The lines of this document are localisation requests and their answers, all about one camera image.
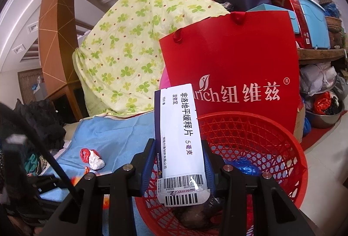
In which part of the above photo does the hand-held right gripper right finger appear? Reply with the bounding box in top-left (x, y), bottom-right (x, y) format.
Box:
top-left (201, 140), bottom-right (316, 236)

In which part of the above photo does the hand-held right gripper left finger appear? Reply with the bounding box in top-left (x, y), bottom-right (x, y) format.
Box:
top-left (41, 138), bottom-right (157, 236)

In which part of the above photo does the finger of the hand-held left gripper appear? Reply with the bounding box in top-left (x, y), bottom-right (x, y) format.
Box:
top-left (34, 174), bottom-right (87, 191)

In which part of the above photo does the blue plastic bag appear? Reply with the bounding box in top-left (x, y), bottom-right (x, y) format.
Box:
top-left (302, 116), bottom-right (312, 137)
top-left (234, 157), bottom-right (263, 178)

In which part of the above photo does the white plastic bag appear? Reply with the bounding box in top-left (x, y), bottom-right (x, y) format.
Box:
top-left (88, 150), bottom-right (105, 171)

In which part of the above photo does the white barcode medicine box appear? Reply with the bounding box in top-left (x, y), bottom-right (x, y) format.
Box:
top-left (154, 83), bottom-right (211, 208)

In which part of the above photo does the black plastic ball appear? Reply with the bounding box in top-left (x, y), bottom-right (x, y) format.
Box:
top-left (172, 196), bottom-right (226, 231)

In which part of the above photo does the orange plastic bag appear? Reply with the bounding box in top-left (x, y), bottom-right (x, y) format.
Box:
top-left (69, 175), bottom-right (120, 211)

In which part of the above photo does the red mesh basket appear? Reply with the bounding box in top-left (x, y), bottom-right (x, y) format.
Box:
top-left (134, 112), bottom-right (309, 236)

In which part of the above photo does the teal cloth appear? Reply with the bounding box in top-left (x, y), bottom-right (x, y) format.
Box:
top-left (24, 153), bottom-right (41, 171)

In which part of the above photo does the blue towel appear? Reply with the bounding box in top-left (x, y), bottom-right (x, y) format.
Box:
top-left (38, 112), bottom-right (157, 236)

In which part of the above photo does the black garment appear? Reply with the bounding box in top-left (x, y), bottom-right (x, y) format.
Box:
top-left (13, 99), bottom-right (67, 155)

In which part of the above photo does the pink pillow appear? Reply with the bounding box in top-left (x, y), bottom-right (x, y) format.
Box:
top-left (158, 69), bottom-right (170, 95)

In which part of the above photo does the wooden lattice door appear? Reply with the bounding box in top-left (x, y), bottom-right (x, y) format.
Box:
top-left (18, 68), bottom-right (44, 98)

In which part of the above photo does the blue plastic bag on floor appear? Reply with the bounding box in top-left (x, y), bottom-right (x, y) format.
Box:
top-left (302, 116), bottom-right (312, 137)

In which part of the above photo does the red paper bag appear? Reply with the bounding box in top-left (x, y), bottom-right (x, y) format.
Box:
top-left (158, 10), bottom-right (301, 141)

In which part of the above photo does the steel basin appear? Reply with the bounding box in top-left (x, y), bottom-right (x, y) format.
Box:
top-left (307, 108), bottom-right (347, 129)

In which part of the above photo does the green clover print quilt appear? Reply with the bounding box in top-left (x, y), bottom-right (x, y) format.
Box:
top-left (73, 0), bottom-right (231, 118)

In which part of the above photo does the red plastic bag in basin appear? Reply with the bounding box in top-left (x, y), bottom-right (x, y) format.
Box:
top-left (313, 92), bottom-right (333, 115)

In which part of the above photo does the grey wrapped bundle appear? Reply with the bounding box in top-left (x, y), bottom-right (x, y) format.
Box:
top-left (299, 63), bottom-right (340, 96)

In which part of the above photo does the wooden pillar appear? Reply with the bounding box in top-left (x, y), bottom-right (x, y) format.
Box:
top-left (38, 0), bottom-right (79, 90)

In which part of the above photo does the wooden shelf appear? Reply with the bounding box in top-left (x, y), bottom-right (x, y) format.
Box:
top-left (296, 47), bottom-right (348, 64)

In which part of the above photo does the light blue cardboard box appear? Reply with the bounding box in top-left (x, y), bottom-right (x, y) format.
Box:
top-left (246, 3), bottom-right (301, 35)

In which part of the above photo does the light blue plastic storage box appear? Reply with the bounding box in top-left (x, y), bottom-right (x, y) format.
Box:
top-left (295, 0), bottom-right (331, 50)

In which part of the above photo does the red carton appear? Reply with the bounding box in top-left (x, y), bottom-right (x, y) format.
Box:
top-left (265, 0), bottom-right (313, 49)

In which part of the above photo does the woven basket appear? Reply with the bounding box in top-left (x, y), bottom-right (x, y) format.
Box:
top-left (325, 16), bottom-right (343, 33)

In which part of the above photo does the blue plastic bundle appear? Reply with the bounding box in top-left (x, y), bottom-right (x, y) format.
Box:
top-left (322, 2), bottom-right (340, 18)

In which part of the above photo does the black cable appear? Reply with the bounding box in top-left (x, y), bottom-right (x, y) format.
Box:
top-left (0, 101), bottom-right (85, 198)

